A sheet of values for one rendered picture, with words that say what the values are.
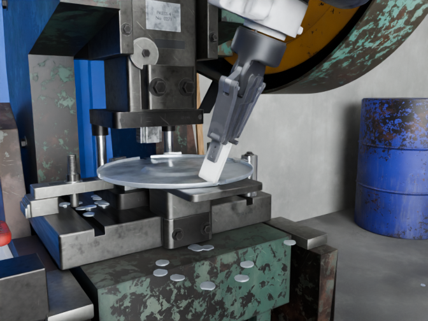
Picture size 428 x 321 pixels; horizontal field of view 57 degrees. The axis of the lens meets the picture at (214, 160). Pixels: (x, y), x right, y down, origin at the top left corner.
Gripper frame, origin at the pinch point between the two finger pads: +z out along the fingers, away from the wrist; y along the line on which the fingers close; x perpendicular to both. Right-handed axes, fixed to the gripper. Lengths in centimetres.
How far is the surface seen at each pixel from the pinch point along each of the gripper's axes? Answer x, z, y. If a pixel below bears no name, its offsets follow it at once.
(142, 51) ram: 21.7, -10.1, 4.4
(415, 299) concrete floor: -65, 63, 132
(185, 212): 3.1, 12.9, 3.9
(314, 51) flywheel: 0.4, -20.6, 34.8
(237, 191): -5.4, 2.9, 0.1
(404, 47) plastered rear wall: -2, -50, 319
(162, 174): 8.7, 7.4, 1.5
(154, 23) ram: 23.6, -15.1, 8.1
